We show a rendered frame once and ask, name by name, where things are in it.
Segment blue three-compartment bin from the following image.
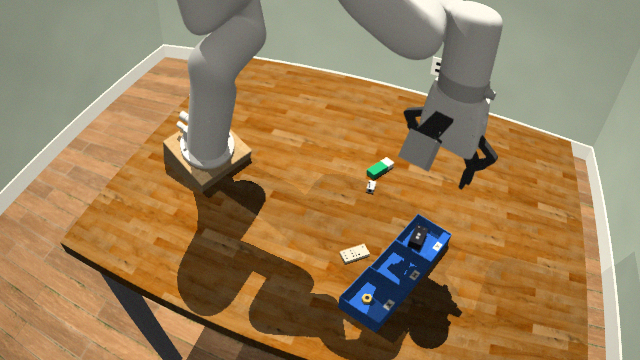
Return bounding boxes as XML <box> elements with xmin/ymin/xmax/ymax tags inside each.
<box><xmin>338</xmin><ymin>214</ymin><xmax>452</xmax><ymax>332</ymax></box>

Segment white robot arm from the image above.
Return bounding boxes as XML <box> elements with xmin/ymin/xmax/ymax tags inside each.
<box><xmin>176</xmin><ymin>0</ymin><xmax>503</xmax><ymax>172</ymax></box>

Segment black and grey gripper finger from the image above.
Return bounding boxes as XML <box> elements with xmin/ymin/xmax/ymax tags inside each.
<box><xmin>403</xmin><ymin>107</ymin><xmax>423</xmax><ymax>130</ymax></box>
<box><xmin>458</xmin><ymin>135</ymin><xmax>498</xmax><ymax>190</ymax></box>

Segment white domino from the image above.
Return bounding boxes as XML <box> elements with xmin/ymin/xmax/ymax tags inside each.
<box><xmin>340</xmin><ymin>244</ymin><xmax>370</xmax><ymax>264</ymax></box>

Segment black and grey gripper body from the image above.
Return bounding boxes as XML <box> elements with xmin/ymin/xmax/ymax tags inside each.
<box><xmin>419</xmin><ymin>77</ymin><xmax>490</xmax><ymax>159</ymax></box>

